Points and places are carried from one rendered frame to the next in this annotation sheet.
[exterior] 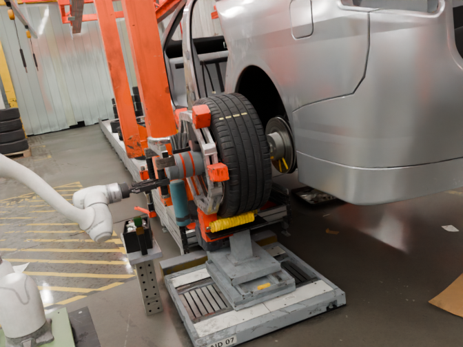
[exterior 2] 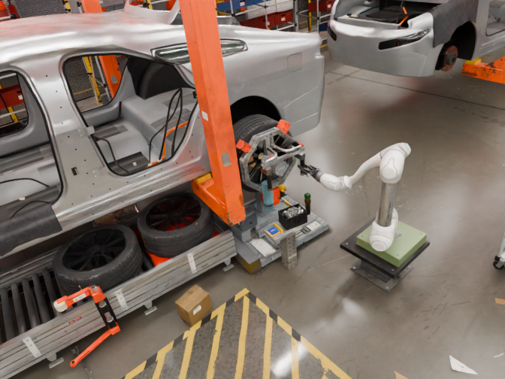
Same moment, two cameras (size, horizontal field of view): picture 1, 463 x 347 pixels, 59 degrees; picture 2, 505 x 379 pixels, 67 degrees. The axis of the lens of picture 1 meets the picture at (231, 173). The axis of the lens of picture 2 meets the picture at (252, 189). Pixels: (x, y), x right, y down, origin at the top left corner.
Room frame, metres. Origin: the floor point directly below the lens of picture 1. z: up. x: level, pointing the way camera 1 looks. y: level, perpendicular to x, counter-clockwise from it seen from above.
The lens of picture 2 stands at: (2.91, 2.93, 2.50)
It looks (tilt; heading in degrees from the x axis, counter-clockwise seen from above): 34 degrees down; 259
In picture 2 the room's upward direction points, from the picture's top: 7 degrees counter-clockwise
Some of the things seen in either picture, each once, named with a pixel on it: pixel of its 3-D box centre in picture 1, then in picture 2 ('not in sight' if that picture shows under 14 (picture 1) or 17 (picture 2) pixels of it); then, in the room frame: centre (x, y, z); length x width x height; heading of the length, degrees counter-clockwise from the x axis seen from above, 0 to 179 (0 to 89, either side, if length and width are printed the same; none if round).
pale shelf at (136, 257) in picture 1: (140, 244); (289, 225); (2.16, 0.57, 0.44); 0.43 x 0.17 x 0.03; 19
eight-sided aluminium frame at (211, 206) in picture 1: (198, 162); (269, 160); (2.18, 0.17, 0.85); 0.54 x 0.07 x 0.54; 19
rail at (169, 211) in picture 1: (153, 190); (92, 311); (3.80, 0.76, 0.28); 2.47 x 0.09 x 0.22; 19
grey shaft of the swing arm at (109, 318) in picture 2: (147, 192); (104, 309); (3.70, 0.80, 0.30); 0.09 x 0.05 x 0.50; 19
